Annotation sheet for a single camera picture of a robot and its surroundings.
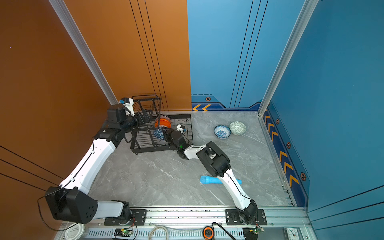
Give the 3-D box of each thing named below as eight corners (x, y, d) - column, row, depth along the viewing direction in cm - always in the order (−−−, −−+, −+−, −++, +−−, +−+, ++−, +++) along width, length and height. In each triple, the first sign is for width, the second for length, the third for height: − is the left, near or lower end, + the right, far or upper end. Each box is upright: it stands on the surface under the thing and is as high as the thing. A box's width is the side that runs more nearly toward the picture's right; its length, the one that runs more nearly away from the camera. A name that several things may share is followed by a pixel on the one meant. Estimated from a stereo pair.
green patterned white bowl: (236, 138, 106) (237, 134, 103) (226, 128, 112) (227, 124, 109) (247, 131, 110) (248, 127, 107) (237, 122, 116) (238, 118, 113)
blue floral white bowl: (214, 139, 106) (215, 135, 103) (214, 128, 112) (214, 124, 109) (230, 139, 106) (231, 135, 103) (228, 128, 112) (229, 124, 109)
